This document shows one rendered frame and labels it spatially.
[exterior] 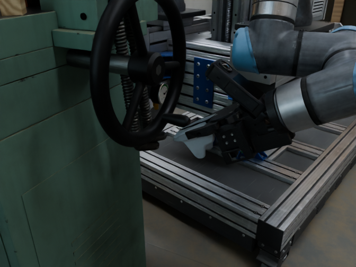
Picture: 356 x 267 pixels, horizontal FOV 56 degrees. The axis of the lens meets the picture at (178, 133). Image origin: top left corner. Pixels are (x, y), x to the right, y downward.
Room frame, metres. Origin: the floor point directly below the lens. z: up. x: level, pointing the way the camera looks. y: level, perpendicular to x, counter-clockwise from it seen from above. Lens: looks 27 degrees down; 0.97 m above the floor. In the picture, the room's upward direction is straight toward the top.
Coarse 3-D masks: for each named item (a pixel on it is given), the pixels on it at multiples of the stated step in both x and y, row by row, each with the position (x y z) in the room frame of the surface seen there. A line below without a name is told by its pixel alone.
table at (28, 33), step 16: (144, 0) 0.92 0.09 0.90; (0, 16) 0.57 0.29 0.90; (16, 16) 0.58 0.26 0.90; (32, 16) 0.60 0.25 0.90; (48, 16) 0.63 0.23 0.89; (144, 16) 0.92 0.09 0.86; (0, 32) 0.54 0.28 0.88; (16, 32) 0.57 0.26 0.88; (32, 32) 0.60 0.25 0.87; (48, 32) 0.63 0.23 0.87; (64, 32) 0.62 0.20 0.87; (80, 32) 0.60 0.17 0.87; (144, 32) 0.74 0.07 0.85; (0, 48) 0.54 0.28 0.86; (16, 48) 0.56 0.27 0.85; (32, 48) 0.59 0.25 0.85; (80, 48) 0.60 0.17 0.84
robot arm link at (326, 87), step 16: (336, 64) 0.46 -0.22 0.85; (352, 64) 0.43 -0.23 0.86; (304, 80) 0.46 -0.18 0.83; (320, 80) 0.44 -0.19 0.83; (336, 80) 0.43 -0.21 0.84; (352, 80) 0.42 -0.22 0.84; (304, 96) 0.44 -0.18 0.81; (320, 96) 0.43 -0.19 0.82; (336, 96) 0.42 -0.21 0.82; (352, 96) 0.41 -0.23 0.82; (320, 112) 0.43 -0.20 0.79; (336, 112) 0.42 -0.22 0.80; (352, 112) 0.42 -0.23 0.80
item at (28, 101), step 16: (128, 48) 0.84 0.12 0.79; (32, 80) 0.58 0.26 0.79; (48, 80) 0.61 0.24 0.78; (64, 80) 0.64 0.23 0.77; (80, 80) 0.68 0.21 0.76; (112, 80) 0.78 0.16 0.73; (0, 96) 0.52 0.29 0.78; (16, 96) 0.54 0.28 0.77; (32, 96) 0.57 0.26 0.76; (48, 96) 0.60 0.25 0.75; (64, 96) 0.64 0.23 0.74; (80, 96) 0.68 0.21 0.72; (0, 112) 0.51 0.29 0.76; (16, 112) 0.54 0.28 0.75; (32, 112) 0.57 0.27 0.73; (48, 112) 0.60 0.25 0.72; (0, 128) 0.51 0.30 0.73; (16, 128) 0.53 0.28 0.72
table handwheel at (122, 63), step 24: (120, 0) 0.52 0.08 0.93; (168, 0) 0.64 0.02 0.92; (96, 48) 0.47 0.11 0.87; (144, 48) 0.57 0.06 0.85; (96, 72) 0.46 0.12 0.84; (120, 72) 0.60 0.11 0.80; (144, 72) 0.56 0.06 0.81; (96, 96) 0.46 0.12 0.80; (168, 96) 0.67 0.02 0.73; (120, 144) 0.51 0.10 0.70; (144, 144) 0.55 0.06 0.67
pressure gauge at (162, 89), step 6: (162, 84) 0.86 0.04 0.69; (150, 90) 0.86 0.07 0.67; (156, 90) 0.85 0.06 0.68; (162, 90) 0.87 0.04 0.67; (150, 96) 0.86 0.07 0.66; (156, 96) 0.85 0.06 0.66; (162, 96) 0.87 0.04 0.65; (156, 102) 0.86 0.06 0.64; (162, 102) 0.87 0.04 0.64; (156, 108) 0.88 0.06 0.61
